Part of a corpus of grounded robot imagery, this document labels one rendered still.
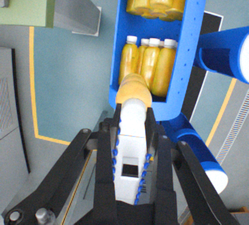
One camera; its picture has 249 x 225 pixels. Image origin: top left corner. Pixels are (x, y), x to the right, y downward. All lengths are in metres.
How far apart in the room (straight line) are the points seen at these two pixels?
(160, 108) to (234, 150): 2.27
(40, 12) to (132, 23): 0.37
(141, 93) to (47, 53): 1.74
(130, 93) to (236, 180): 3.06
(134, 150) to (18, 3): 0.93
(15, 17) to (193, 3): 0.66
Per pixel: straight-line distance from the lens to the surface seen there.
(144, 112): 0.20
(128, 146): 0.89
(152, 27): 0.68
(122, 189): 1.18
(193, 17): 0.45
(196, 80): 1.64
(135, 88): 0.24
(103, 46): 1.66
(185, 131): 1.29
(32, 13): 0.71
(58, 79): 1.90
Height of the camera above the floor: 1.62
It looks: 69 degrees down
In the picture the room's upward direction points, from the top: 170 degrees counter-clockwise
